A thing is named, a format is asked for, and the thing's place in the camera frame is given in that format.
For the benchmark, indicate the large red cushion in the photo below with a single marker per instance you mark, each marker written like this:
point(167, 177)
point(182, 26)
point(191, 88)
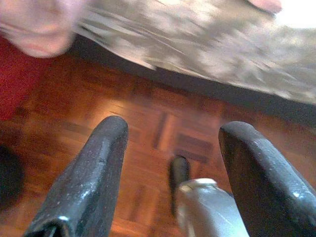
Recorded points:
point(14, 81)

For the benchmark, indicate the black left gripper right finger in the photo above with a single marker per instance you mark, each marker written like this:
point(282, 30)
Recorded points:
point(266, 187)

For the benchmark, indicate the black round trash bin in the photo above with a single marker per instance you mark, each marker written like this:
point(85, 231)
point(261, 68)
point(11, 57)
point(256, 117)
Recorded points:
point(10, 177)

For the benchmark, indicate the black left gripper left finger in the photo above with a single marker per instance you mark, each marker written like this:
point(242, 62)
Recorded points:
point(86, 185)

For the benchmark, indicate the beige floral bed sheet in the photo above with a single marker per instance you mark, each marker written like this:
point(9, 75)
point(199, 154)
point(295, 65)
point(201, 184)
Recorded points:
point(197, 42)

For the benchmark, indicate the silver left robot leg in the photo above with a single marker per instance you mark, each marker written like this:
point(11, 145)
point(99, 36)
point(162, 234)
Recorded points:
point(205, 209)

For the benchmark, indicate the dark bed base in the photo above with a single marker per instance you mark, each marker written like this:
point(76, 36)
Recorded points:
point(197, 84)

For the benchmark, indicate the pink cartoon blanket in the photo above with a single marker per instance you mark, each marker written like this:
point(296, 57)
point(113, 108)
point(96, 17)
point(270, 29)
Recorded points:
point(37, 24)

